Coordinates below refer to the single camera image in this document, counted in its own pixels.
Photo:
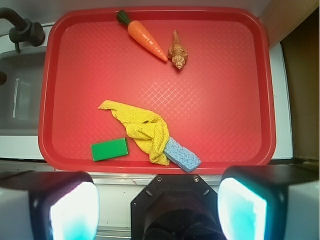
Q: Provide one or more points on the red plastic tray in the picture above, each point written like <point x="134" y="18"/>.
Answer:
<point x="219" y="105"/>

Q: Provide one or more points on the yellow microfiber cloth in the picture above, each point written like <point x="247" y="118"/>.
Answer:
<point x="149" y="130"/>

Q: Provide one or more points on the dark metal faucet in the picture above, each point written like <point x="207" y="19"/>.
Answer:
<point x="23" y="30"/>

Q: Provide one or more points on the blue textured sponge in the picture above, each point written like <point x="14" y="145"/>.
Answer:
<point x="181" y="156"/>

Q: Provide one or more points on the brown spiral seashell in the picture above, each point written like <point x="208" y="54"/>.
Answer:
<point x="177" y="52"/>

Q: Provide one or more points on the orange toy carrot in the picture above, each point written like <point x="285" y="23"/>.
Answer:
<point x="141" y="35"/>

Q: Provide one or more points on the grey sink basin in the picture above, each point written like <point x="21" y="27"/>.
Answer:
<point x="21" y="78"/>

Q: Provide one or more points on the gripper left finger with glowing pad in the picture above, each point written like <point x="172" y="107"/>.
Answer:
<point x="48" y="205"/>

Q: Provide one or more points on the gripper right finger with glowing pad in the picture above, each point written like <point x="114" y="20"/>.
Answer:
<point x="270" y="202"/>

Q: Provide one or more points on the green rectangular block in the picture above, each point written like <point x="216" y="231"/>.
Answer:
<point x="109" y="149"/>

